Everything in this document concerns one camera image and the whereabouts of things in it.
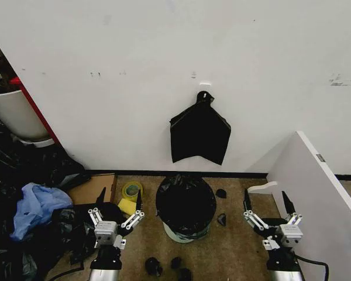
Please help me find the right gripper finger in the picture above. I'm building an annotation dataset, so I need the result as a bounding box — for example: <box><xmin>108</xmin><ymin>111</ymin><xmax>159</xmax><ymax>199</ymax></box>
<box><xmin>281</xmin><ymin>190</ymin><xmax>305</xmax><ymax>227</ymax></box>
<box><xmin>242</xmin><ymin>189</ymin><xmax>269</xmax><ymax>232</ymax></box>

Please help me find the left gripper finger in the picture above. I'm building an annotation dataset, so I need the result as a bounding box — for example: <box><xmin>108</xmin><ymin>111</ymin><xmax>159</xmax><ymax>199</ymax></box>
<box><xmin>87</xmin><ymin>187</ymin><xmax>107</xmax><ymax>228</ymax></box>
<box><xmin>121</xmin><ymin>189</ymin><xmax>146</xmax><ymax>231</ymax></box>

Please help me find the pale round trash bin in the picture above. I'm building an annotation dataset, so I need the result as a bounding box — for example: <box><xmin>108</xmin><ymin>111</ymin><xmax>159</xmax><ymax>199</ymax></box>
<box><xmin>163</xmin><ymin>221</ymin><xmax>211</xmax><ymax>243</ymax></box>

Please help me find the black bin liner bag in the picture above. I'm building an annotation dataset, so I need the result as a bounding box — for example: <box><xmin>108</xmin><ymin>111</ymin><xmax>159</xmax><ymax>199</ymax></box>
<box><xmin>155</xmin><ymin>173</ymin><xmax>218</xmax><ymax>239</ymax></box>

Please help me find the blue plastic bag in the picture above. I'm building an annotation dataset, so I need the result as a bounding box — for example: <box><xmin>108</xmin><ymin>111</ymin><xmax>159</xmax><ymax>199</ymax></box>
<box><xmin>9</xmin><ymin>182</ymin><xmax>74</xmax><ymax>242</ymax></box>

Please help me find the black garbage bag pile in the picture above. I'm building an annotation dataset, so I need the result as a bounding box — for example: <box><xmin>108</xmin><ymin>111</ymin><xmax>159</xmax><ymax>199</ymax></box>
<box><xmin>0</xmin><ymin>130</ymin><xmax>129</xmax><ymax>281</ymax></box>

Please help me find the flat black garbage bag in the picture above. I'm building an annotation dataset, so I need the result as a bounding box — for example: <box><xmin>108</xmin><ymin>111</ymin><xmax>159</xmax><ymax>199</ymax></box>
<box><xmin>169</xmin><ymin>90</ymin><xmax>233</xmax><ymax>166</ymax></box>

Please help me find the yellow sponge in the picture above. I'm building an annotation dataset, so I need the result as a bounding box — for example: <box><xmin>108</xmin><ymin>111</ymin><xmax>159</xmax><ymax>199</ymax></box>
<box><xmin>117</xmin><ymin>198</ymin><xmax>137</xmax><ymax>214</ymax></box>

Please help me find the white partition panel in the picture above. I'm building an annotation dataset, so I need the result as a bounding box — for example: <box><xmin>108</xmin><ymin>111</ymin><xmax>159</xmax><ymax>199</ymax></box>
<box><xmin>247</xmin><ymin>130</ymin><xmax>351</xmax><ymax>281</ymax></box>

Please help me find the brown cardboard sheet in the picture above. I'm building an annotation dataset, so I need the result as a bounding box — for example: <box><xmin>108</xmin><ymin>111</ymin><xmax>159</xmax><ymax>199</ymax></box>
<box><xmin>66</xmin><ymin>174</ymin><xmax>118</xmax><ymax>205</ymax></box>

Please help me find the yellow tape roll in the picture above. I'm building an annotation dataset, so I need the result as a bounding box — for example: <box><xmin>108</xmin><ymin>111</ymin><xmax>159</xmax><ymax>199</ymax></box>
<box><xmin>122</xmin><ymin>181</ymin><xmax>144</xmax><ymax>203</ymax></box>

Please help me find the white curved board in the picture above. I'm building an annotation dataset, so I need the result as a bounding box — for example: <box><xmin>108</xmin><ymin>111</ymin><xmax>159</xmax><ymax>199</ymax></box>
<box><xmin>247</xmin><ymin>181</ymin><xmax>278</xmax><ymax>195</ymax></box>

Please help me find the white pot saucer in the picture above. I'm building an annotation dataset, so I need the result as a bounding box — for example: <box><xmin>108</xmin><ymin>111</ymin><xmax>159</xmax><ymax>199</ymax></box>
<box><xmin>18</xmin><ymin>137</ymin><xmax>56</xmax><ymax>148</ymax></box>

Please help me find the white plant pot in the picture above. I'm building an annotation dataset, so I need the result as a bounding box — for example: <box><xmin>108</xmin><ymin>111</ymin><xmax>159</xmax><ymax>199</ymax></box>
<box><xmin>0</xmin><ymin>88</ymin><xmax>51</xmax><ymax>140</ymax></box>

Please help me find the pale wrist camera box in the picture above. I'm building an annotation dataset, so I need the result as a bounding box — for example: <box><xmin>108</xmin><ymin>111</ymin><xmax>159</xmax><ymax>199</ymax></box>
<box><xmin>94</xmin><ymin>221</ymin><xmax>119</xmax><ymax>244</ymax></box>
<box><xmin>279</xmin><ymin>224</ymin><xmax>304</xmax><ymax>245</ymax></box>

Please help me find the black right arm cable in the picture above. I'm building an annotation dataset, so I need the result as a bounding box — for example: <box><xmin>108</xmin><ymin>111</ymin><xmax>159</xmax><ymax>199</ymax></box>
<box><xmin>293</xmin><ymin>253</ymin><xmax>330</xmax><ymax>281</ymax></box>

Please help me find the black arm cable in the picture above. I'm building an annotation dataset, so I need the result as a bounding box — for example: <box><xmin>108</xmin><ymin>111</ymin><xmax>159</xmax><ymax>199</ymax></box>
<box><xmin>293</xmin><ymin>253</ymin><xmax>330</xmax><ymax>281</ymax></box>
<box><xmin>44</xmin><ymin>262</ymin><xmax>92</xmax><ymax>281</ymax></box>

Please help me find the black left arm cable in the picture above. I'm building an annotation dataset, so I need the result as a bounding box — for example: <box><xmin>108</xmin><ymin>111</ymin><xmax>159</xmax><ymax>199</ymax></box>
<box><xmin>44</xmin><ymin>262</ymin><xmax>92</xmax><ymax>281</ymax></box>

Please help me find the red frame bar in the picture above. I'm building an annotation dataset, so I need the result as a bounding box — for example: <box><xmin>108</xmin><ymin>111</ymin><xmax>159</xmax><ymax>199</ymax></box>
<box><xmin>9</xmin><ymin>77</ymin><xmax>59</xmax><ymax>145</ymax></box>

